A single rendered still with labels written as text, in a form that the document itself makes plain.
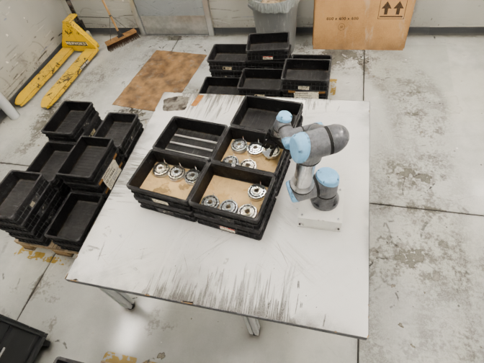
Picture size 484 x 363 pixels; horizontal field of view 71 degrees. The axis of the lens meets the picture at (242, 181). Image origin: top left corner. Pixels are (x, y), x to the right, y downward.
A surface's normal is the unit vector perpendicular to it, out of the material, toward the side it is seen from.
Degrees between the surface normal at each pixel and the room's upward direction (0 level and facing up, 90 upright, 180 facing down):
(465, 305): 0
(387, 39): 72
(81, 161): 0
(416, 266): 0
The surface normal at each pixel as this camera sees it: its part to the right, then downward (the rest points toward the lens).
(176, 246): -0.12, -0.59
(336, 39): -0.24, 0.58
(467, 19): -0.22, 0.80
